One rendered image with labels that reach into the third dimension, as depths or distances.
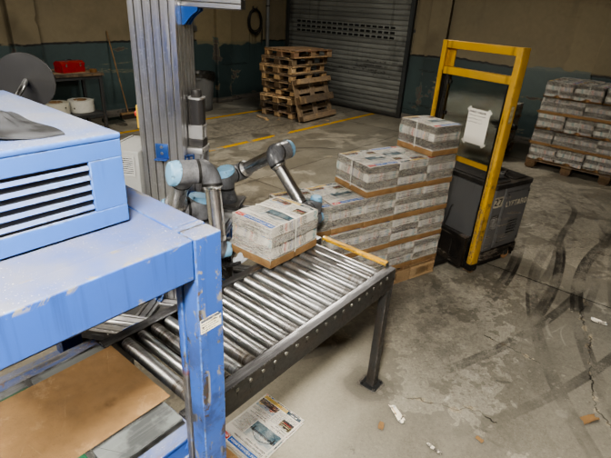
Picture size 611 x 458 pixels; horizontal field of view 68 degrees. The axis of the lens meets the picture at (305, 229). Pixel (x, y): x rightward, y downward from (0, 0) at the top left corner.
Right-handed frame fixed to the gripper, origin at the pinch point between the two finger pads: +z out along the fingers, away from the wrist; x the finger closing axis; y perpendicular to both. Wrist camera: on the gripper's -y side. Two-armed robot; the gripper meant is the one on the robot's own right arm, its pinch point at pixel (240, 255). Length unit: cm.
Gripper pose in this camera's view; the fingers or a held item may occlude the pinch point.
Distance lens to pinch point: 246.8
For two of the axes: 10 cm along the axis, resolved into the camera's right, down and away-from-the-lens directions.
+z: 6.4, -3.0, 7.1
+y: 0.1, -9.2, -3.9
